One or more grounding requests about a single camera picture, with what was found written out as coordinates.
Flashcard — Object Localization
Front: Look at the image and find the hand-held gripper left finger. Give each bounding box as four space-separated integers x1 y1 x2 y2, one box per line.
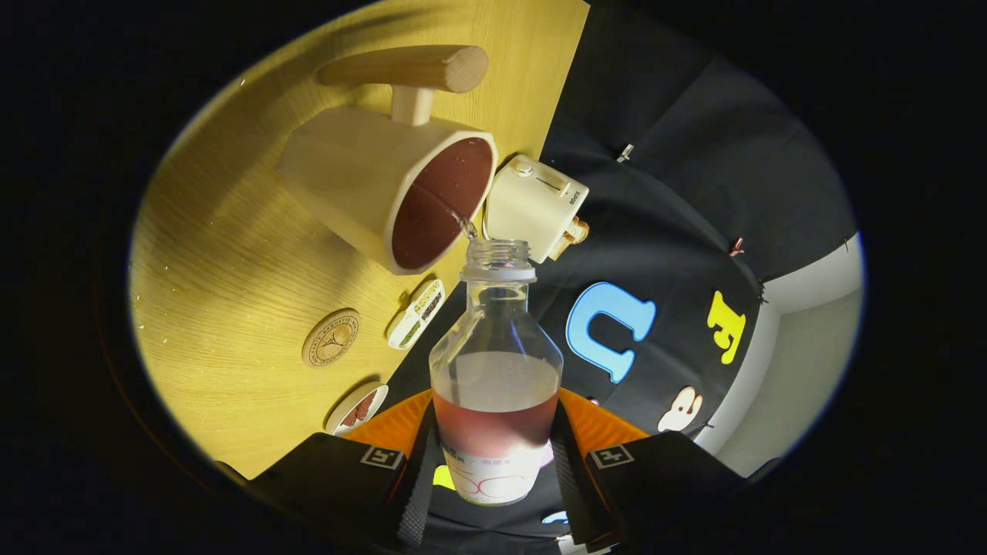
248 389 444 552

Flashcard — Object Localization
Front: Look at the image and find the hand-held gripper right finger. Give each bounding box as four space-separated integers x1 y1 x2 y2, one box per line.
547 388 746 552

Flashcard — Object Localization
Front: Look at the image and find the clear juice bottle pink label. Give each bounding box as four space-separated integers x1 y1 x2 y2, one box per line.
429 237 564 507

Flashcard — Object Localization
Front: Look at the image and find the round wooden coaster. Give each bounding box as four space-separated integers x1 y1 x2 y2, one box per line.
301 308 362 368

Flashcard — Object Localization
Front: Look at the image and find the cream cup wooden handle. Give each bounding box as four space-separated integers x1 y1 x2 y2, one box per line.
278 44 498 276

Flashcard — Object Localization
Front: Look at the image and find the round white plate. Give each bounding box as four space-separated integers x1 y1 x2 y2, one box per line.
325 383 389 437

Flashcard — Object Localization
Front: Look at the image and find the brown meat piece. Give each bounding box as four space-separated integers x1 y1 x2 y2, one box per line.
339 390 379 427

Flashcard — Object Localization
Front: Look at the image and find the white divided snack dish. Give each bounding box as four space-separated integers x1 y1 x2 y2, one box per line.
386 278 446 352

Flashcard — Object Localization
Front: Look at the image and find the cream toaster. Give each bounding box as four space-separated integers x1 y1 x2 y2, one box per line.
484 154 591 264

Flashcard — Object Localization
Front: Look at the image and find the wooden table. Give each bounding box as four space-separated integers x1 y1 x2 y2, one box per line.
127 0 591 480

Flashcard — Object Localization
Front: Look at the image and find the black backdrop cloth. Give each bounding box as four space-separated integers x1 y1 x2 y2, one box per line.
386 0 861 555

